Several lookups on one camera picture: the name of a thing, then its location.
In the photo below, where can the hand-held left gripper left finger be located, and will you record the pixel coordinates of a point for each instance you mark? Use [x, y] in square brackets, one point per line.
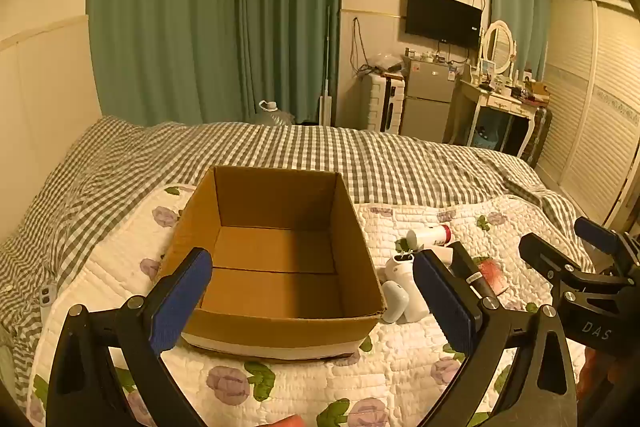
[182, 302]

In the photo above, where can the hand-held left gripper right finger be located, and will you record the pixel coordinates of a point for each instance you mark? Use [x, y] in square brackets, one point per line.
[445, 307]

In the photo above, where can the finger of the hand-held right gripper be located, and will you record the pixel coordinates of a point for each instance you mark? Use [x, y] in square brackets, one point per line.
[542, 254]
[597, 234]

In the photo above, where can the white rounded bottle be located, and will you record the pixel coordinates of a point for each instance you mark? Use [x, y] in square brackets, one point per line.
[416, 304]
[395, 302]

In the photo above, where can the black tube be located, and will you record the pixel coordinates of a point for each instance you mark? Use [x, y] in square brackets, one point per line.
[467, 264]

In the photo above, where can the white tube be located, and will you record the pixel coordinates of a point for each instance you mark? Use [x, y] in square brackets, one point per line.
[446, 255]

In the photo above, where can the pink packet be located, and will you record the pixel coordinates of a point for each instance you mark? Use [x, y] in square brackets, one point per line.
[495, 274]

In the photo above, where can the white squat container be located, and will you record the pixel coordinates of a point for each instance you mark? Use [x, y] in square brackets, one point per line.
[400, 269]

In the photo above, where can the white bottle with red label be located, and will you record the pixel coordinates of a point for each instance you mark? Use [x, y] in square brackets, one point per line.
[427, 237]

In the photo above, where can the brown cardboard box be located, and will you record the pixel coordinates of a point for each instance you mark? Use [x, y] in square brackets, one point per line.
[275, 247]

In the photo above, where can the dark suitcase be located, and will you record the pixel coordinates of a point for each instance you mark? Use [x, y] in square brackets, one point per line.
[542, 132]

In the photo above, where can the white louvered wardrobe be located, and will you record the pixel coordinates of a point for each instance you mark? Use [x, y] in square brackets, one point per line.
[590, 107]

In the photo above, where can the blue basket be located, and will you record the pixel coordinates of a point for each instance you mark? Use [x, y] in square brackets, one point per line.
[486, 139]

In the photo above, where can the white floral quilt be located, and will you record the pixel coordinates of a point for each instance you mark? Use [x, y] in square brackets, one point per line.
[300, 387]

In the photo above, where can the white dressing table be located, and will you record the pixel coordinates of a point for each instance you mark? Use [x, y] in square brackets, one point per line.
[495, 99]

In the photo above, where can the grey small fridge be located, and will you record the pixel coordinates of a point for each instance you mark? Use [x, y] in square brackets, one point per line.
[427, 87]

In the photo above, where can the clear water jug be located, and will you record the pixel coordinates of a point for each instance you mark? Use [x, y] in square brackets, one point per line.
[272, 114]

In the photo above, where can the oval white vanity mirror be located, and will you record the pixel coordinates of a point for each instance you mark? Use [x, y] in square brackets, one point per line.
[500, 47]

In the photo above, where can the white ribbed cabinet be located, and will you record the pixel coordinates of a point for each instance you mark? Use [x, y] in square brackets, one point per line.
[380, 102]

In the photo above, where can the narrow green curtain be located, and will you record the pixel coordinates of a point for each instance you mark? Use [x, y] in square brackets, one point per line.
[525, 7]

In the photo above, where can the clear plastic bag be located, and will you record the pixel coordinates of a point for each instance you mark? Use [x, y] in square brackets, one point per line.
[385, 63]

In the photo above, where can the white mop pole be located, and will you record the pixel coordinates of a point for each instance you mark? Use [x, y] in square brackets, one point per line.
[325, 72]

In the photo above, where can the wide green curtain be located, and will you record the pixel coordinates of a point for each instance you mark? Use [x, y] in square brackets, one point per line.
[175, 7]

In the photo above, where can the small photo frame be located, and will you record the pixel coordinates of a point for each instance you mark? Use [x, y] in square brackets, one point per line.
[487, 68]

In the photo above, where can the black wall television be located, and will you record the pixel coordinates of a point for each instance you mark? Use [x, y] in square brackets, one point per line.
[442, 17]

